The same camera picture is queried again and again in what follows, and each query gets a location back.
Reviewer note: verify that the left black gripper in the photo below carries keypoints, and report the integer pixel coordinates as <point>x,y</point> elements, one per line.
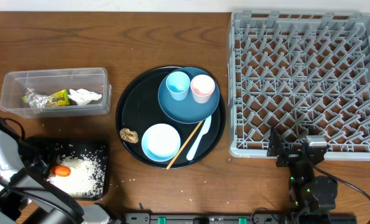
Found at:
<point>50,157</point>

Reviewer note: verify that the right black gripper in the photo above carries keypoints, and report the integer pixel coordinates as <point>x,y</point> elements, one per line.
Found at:
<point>276,149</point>

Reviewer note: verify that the orange carrot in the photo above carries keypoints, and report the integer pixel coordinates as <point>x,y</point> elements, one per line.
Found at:
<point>60,170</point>

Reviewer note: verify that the yellow snack wrapper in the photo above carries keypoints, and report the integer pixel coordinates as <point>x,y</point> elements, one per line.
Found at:
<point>57,99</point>

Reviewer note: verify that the white tissue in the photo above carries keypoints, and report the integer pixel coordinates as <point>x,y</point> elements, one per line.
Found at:
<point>83,97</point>

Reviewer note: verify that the brown walnut shell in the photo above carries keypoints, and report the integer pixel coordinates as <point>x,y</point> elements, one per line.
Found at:
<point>129,136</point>

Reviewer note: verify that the light blue cup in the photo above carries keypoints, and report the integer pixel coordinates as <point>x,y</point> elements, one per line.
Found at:
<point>178,84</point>

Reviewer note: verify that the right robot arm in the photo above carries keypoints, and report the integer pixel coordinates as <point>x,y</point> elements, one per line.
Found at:
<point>313,195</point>

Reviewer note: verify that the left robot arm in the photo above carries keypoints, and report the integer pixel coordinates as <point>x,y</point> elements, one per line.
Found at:
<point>20,186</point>

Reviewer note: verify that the grey dishwasher rack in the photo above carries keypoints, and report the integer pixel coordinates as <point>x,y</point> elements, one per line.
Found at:
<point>301,74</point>

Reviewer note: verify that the black rectangular tray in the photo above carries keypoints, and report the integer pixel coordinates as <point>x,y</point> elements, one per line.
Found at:
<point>86,141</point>

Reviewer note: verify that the pile of white rice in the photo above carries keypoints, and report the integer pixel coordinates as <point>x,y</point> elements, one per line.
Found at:
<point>88,164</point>

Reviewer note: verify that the clear plastic bin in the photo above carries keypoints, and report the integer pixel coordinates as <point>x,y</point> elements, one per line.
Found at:
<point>47,82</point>

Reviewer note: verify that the light blue plastic spoon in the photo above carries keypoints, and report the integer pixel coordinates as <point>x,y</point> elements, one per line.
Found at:
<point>204,130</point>

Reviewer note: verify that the wooden chopstick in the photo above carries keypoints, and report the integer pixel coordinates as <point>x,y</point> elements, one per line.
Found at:
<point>184,145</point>

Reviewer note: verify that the pink cup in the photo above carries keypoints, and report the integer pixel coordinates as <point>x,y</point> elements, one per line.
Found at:
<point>202,87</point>

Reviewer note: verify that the dark blue plate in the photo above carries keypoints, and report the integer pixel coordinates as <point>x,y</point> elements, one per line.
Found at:
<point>187,111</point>

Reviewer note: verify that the round black tray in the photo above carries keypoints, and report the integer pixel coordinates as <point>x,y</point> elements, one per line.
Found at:
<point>138,109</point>

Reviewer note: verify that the light blue bowl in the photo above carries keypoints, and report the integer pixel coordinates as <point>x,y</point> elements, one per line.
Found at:
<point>161,142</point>

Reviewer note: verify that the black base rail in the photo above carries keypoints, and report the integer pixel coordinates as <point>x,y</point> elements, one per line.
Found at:
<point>263,217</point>

